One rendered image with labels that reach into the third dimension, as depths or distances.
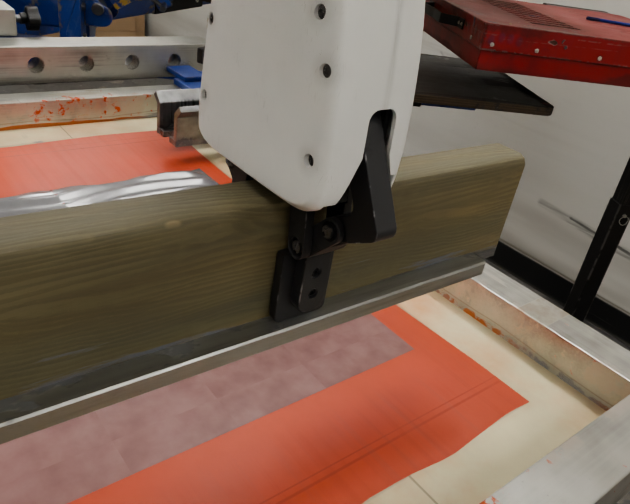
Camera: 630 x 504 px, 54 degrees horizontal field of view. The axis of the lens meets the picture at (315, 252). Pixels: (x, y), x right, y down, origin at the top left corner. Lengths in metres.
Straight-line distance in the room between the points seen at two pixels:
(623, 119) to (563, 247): 0.53
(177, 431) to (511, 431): 0.24
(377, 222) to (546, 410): 0.30
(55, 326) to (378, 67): 0.16
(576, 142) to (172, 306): 2.30
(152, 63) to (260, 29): 0.75
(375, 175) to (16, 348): 0.15
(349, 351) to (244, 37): 0.30
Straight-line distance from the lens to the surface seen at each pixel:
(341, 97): 0.23
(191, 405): 0.44
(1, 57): 0.93
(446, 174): 0.36
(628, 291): 2.52
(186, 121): 0.77
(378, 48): 0.23
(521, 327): 0.55
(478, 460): 0.45
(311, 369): 0.48
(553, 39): 1.35
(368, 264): 0.34
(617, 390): 0.53
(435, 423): 0.46
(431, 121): 2.90
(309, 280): 0.29
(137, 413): 0.44
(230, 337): 0.30
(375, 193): 0.25
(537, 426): 0.50
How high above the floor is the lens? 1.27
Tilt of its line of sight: 30 degrees down
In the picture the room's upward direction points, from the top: 9 degrees clockwise
